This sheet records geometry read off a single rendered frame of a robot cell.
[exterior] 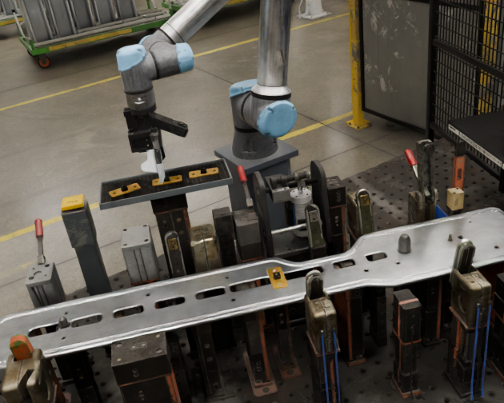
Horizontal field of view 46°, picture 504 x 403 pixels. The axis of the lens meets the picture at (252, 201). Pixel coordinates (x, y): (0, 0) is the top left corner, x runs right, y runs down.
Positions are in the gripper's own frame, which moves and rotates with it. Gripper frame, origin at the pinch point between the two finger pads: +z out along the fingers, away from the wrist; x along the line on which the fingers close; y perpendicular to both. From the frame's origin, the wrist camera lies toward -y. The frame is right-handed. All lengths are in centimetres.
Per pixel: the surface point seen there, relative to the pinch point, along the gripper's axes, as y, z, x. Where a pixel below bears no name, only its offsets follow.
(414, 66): -156, 59, -223
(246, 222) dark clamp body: -20.2, 11.3, 15.8
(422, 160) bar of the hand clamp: -70, 3, 13
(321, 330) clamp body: -31, 19, 54
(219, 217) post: -13.2, 9.4, 13.7
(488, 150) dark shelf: -101, 16, -11
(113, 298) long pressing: 16.6, 19.0, 28.9
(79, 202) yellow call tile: 24.1, 3.0, 4.6
